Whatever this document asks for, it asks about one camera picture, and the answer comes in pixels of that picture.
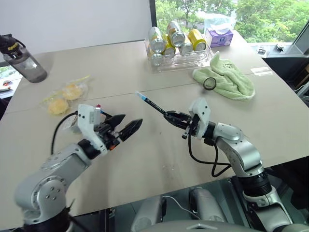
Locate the dark tape roll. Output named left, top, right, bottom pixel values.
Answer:
left=202, top=77, right=217, bottom=91

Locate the clear plastic can bin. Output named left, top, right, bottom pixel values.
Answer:
left=144, top=38, right=215, bottom=73

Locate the white and red object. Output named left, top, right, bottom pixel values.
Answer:
left=0, top=80, right=13, bottom=93

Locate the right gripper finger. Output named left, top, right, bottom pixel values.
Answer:
left=166, top=110, right=189, bottom=120
left=163, top=115, right=187, bottom=129

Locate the yellow drink can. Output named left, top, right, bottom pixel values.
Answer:
left=188, top=29, right=208, bottom=52
left=161, top=33, right=176, bottom=56

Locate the light green towel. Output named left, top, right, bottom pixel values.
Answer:
left=193, top=51, right=256, bottom=102

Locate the round yellow bread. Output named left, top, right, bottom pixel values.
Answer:
left=62, top=84, right=83, bottom=101
left=48, top=99, right=69, bottom=116

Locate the clear plastic bread bag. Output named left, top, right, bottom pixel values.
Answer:
left=39, top=74, right=92, bottom=117

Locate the purple tissue box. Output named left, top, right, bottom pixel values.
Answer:
left=205, top=27, right=235, bottom=48

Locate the black chair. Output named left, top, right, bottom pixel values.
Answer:
left=261, top=55, right=309, bottom=108

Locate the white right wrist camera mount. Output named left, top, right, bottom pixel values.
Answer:
left=187, top=97, right=211, bottom=141

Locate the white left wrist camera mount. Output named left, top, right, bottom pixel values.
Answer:
left=77, top=104, right=108, bottom=155

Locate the grey water bottle black lid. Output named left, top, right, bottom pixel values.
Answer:
left=0, top=33, right=48, bottom=84

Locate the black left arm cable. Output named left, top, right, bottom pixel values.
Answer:
left=51, top=111, right=79, bottom=155

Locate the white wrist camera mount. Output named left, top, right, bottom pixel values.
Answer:
left=187, top=97, right=211, bottom=141
left=77, top=104, right=108, bottom=155

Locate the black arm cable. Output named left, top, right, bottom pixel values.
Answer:
left=187, top=134, right=232, bottom=177
left=51, top=111, right=79, bottom=155

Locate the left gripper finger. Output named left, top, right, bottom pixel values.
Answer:
left=118, top=118, right=144, bottom=143
left=105, top=114, right=126, bottom=129

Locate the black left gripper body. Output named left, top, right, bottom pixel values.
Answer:
left=95, top=123, right=122, bottom=150

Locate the black window post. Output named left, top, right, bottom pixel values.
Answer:
left=149, top=0, right=158, bottom=42

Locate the grey robot torso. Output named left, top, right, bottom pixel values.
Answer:
left=158, top=217, right=309, bottom=232

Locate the black pen with blue grip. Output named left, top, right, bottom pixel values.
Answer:
left=135, top=90, right=169, bottom=116

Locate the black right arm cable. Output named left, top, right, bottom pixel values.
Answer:
left=187, top=134, right=232, bottom=177

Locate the grey rounded robot leg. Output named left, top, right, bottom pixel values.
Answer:
left=189, top=187, right=227, bottom=223
left=131, top=195, right=168, bottom=232

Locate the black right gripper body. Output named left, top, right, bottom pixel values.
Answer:
left=181, top=113, right=202, bottom=140

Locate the silver drink can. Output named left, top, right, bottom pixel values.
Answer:
left=150, top=52, right=164, bottom=67
left=179, top=42, right=193, bottom=55
left=147, top=26, right=167, bottom=53
left=166, top=20, right=186, bottom=47

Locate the small clear labelled container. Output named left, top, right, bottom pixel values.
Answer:
left=62, top=113, right=82, bottom=135

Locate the thin white cable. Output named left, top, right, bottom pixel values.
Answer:
left=163, top=195, right=201, bottom=220

